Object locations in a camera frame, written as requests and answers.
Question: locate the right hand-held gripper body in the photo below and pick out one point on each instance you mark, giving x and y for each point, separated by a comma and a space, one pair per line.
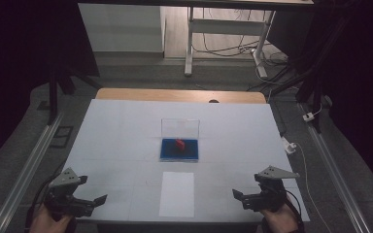
270, 195

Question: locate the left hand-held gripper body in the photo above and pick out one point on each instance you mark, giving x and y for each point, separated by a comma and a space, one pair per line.
63, 194

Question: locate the small red stamp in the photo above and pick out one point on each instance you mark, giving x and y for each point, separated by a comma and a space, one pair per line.
180, 144

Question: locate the blue box with clear lid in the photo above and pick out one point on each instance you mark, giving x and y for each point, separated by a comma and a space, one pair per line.
170, 152

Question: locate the person's right hand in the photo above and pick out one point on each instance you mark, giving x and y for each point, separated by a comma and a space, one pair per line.
280, 221

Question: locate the person's left hand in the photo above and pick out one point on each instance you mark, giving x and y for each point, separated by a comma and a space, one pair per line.
47, 224

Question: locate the white power adapter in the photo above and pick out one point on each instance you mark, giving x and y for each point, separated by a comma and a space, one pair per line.
288, 145

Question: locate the large white board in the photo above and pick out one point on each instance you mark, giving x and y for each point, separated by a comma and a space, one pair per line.
116, 136

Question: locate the white paper sheet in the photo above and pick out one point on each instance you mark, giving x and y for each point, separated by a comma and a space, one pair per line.
176, 194

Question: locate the small white connector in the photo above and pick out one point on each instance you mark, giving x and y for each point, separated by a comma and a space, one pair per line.
308, 116

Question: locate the black tripod stand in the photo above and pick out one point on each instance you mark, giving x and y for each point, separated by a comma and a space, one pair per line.
53, 93

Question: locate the black metal stand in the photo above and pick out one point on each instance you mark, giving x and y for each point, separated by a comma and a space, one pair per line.
315, 97

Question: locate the wooden table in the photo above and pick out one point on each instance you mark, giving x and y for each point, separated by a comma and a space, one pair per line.
162, 95

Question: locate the grey cabinet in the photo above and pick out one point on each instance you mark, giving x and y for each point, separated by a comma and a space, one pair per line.
119, 29

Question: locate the aluminium rail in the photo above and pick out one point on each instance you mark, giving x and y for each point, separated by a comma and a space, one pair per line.
29, 168
333, 168

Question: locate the black floor frame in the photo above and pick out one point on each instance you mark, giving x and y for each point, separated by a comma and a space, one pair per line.
61, 137

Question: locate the white desk frame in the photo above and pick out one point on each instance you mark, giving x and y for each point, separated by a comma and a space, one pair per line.
221, 27

